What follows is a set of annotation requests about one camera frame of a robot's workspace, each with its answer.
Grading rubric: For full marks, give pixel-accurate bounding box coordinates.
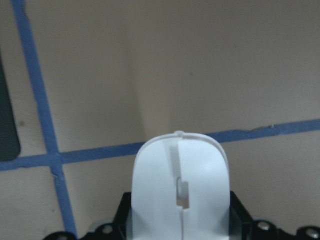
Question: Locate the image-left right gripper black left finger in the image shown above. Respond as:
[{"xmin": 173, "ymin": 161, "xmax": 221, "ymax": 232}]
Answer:
[{"xmin": 110, "ymin": 192, "xmax": 133, "ymax": 240}]

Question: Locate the white computer mouse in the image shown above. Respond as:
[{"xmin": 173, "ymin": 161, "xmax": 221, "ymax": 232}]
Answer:
[{"xmin": 128, "ymin": 131, "xmax": 231, "ymax": 240}]

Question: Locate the black mousepad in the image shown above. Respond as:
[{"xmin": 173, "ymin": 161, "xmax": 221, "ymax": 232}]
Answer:
[{"xmin": 0, "ymin": 56, "xmax": 21, "ymax": 163}]

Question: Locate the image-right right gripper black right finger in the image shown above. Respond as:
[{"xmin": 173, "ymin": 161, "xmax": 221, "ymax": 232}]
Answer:
[{"xmin": 229, "ymin": 191, "xmax": 253, "ymax": 240}]

